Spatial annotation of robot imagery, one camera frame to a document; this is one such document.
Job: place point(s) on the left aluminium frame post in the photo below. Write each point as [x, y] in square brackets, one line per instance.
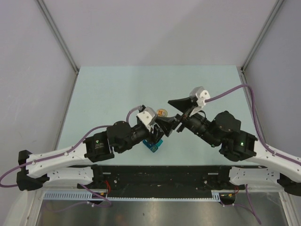
[56, 33]

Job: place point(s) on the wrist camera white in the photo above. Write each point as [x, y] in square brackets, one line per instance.
[147, 117]
[199, 95]

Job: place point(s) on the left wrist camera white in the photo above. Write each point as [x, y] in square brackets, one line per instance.
[147, 117]

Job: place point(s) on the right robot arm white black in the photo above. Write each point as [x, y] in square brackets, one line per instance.
[237, 145]

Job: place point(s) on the white cable duct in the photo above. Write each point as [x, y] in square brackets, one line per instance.
[87, 196]

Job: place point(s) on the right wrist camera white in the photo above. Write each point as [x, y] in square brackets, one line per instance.
[199, 95]

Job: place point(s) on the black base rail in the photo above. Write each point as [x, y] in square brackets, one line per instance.
[162, 181]

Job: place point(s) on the teal weekly pill organizer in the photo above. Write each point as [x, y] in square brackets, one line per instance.
[151, 146]

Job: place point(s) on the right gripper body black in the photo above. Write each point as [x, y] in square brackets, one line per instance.
[183, 119]

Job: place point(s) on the right aluminium frame post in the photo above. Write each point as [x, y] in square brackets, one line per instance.
[263, 33]

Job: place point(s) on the aluminium frame post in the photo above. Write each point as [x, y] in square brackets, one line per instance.
[263, 33]
[56, 33]

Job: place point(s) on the gold bottle lid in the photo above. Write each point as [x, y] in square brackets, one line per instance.
[162, 111]

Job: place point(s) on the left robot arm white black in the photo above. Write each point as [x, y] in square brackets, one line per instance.
[117, 138]

